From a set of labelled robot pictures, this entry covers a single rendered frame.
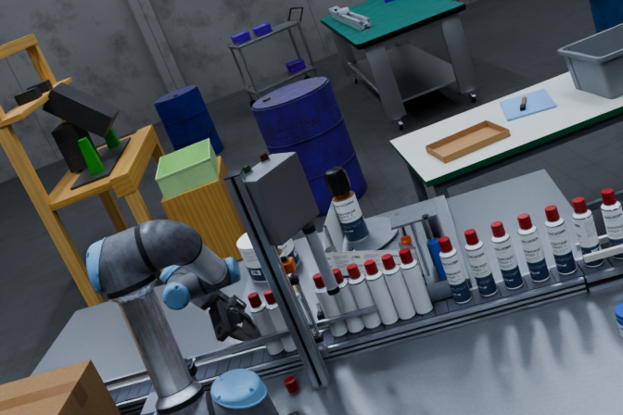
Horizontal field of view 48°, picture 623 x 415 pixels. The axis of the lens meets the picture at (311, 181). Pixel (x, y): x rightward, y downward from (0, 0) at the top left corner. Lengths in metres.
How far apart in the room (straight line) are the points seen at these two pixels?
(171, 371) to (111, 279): 0.25
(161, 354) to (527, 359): 0.91
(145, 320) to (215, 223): 3.49
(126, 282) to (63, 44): 10.46
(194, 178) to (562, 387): 3.66
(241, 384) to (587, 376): 0.81
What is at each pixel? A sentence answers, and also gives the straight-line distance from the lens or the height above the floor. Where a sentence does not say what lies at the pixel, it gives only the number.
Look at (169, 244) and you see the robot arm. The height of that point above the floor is 1.46.
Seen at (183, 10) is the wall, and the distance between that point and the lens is 11.67.
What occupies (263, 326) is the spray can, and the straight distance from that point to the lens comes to 2.12.
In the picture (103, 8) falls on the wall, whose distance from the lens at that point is 11.81.
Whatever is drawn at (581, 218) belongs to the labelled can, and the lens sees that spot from 2.02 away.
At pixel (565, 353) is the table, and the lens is 1.90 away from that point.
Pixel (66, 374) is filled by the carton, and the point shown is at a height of 1.12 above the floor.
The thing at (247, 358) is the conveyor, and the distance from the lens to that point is 2.23.
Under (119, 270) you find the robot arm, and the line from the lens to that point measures 1.63.
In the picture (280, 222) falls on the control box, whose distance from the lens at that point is 1.80.
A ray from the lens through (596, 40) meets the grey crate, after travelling 3.86.
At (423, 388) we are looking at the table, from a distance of 1.91.
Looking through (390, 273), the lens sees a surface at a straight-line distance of 2.01.
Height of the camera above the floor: 1.98
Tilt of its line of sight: 19 degrees down
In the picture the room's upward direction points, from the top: 21 degrees counter-clockwise
